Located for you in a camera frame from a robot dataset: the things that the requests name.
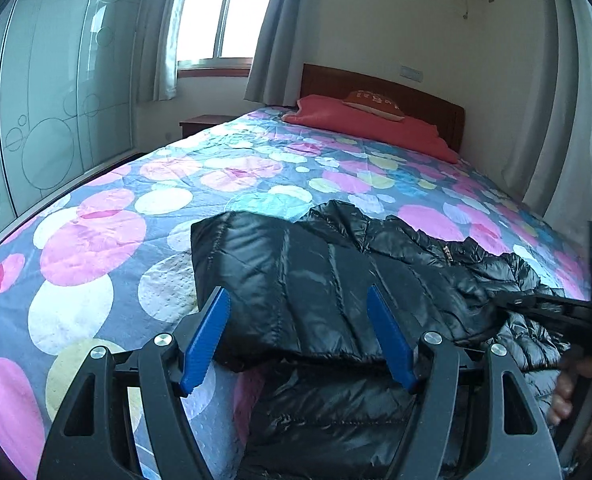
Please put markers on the wooden headboard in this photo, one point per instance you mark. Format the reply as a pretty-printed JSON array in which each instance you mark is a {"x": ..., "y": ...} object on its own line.
[{"x": 326, "y": 82}]

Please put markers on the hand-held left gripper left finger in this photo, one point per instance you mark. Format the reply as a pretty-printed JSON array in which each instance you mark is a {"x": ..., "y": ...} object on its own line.
[{"x": 208, "y": 340}]

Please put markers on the white wall socket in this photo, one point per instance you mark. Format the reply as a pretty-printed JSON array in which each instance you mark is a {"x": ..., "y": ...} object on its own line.
[{"x": 411, "y": 74}]

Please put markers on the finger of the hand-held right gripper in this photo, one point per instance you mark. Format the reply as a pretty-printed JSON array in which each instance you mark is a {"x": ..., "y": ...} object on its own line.
[{"x": 551, "y": 307}]

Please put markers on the black puffer jacket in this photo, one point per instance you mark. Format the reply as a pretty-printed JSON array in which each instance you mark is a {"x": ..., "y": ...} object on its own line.
[{"x": 301, "y": 270}]

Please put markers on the red pillow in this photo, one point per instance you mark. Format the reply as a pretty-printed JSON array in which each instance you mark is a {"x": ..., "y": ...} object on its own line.
[{"x": 356, "y": 120}]

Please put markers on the frosted glass wardrobe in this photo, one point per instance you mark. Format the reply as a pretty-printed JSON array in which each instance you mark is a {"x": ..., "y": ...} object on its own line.
[{"x": 51, "y": 85}]

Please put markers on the white framed window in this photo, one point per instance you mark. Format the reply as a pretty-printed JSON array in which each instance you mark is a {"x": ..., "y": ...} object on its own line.
[{"x": 226, "y": 10}]

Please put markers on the white sheer curtain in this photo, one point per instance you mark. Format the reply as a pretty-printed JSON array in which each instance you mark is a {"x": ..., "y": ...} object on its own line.
[{"x": 168, "y": 35}]

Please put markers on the person's right hand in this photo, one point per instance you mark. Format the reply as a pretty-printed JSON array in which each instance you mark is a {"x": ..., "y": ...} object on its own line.
[{"x": 576, "y": 390}]

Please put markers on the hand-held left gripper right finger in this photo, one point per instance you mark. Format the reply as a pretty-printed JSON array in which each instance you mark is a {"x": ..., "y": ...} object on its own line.
[{"x": 391, "y": 340}]

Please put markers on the small orange printed cushion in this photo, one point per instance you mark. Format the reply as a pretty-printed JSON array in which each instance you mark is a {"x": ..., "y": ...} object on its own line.
[{"x": 373, "y": 102}]

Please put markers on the wooden nightstand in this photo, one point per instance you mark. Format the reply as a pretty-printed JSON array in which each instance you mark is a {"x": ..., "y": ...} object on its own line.
[{"x": 201, "y": 122}]

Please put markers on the dotted bedspread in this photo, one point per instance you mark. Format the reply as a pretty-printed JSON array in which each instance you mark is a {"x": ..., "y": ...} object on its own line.
[{"x": 101, "y": 240}]

